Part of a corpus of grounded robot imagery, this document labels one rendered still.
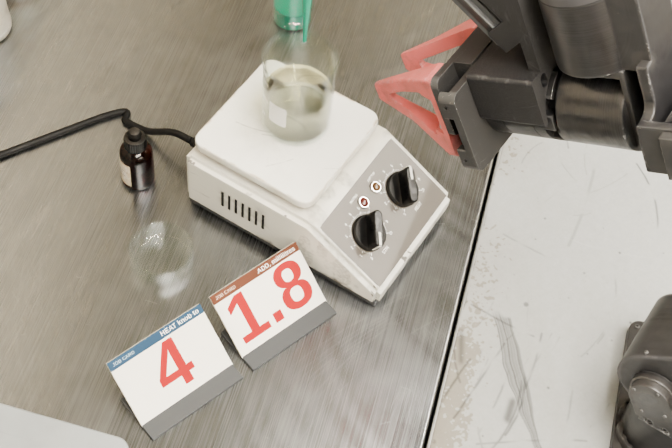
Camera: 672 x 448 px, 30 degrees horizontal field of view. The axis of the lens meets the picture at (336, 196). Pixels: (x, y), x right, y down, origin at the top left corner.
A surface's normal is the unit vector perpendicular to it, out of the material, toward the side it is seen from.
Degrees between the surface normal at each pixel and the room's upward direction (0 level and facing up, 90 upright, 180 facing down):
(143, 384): 40
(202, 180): 90
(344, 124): 0
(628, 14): 90
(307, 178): 0
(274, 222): 90
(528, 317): 0
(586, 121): 83
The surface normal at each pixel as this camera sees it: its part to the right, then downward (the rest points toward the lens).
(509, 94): -0.57, 0.65
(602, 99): -0.65, 0.01
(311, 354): 0.07, -0.59
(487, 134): 0.75, 0.15
